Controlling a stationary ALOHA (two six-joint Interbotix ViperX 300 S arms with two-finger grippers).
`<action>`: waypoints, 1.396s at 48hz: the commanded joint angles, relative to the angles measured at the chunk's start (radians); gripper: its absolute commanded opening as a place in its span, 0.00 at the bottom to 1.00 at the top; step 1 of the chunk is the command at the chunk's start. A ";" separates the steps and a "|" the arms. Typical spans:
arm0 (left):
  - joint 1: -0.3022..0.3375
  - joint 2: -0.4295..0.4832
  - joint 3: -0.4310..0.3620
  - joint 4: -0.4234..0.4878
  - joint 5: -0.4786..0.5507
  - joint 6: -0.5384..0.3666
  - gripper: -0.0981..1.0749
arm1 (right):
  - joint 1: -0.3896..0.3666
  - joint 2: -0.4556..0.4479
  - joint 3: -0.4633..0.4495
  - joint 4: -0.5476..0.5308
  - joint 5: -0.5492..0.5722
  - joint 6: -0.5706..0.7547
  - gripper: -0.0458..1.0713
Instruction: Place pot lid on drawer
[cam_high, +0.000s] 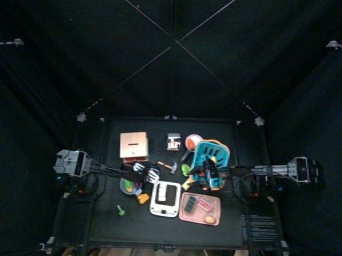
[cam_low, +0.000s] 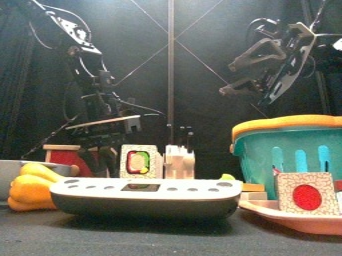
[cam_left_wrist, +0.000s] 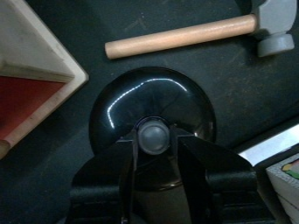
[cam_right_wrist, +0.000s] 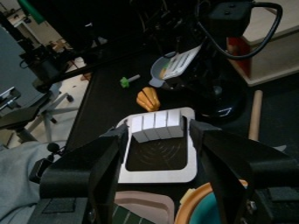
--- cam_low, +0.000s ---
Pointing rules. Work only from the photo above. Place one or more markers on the red wooden toy drawer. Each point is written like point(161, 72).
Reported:
point(67, 156)

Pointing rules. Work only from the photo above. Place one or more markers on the white wooden knife block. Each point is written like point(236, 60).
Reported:
point(179, 163)

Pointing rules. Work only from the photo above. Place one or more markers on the teal basket orange rim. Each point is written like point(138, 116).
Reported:
point(294, 150)

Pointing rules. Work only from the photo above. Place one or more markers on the grey vertical frame pole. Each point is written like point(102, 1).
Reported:
point(171, 66)

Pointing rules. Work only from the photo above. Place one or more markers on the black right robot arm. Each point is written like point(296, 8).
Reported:
point(328, 50)

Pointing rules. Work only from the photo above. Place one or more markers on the sushi roll block red filling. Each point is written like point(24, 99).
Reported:
point(308, 195)

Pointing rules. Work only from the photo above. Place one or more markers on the yellow toy bell pepper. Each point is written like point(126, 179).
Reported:
point(28, 191)

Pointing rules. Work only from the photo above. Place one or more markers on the green toy food piece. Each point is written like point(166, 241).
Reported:
point(227, 177)

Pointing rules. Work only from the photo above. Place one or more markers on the sushi roll block green filling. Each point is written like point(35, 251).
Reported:
point(141, 161)

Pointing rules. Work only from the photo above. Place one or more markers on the tan wooden toy block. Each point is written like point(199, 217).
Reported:
point(253, 190)

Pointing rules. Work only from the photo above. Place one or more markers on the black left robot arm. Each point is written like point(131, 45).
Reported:
point(82, 50)

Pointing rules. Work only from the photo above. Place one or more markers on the grey toy kitchen scale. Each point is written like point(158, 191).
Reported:
point(147, 198)

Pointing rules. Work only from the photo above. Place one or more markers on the pink toy tray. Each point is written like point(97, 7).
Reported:
point(285, 216)

